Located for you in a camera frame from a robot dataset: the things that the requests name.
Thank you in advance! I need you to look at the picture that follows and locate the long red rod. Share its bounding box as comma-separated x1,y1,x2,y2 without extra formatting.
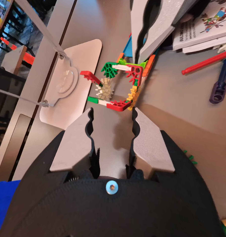
181,49,226,75

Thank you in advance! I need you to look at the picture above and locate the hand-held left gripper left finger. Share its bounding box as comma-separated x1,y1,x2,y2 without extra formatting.
49,107,100,179

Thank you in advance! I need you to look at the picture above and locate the white instruction leaflet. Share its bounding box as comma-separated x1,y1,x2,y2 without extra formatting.
172,0,226,54

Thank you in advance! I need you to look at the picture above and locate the blue plastic bin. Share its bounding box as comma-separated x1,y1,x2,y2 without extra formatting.
0,180,21,237

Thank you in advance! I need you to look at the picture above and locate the orange strap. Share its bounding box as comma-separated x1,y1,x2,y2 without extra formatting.
0,37,35,65

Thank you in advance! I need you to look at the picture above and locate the pale box wooden edge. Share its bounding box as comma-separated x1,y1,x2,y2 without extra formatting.
1,45,28,75

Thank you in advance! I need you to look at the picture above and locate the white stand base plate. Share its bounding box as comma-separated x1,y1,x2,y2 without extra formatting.
39,39,103,130

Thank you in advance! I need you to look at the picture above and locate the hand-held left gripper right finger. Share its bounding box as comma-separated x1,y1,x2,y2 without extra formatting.
126,107,175,179

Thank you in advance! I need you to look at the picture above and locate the blue rod snowflake assembly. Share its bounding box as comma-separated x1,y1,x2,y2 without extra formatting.
209,42,226,104

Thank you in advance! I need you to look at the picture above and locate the multicolour toy construction model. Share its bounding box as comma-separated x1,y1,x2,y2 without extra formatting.
87,32,157,112

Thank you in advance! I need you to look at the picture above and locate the green fan connector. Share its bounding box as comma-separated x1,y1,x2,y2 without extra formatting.
183,150,198,165

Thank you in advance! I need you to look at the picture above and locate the clear acrylic bracket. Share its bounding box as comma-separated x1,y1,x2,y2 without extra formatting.
48,53,79,107

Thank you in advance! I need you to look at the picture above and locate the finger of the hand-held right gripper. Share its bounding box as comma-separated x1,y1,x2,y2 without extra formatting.
131,0,161,64
138,0,188,63

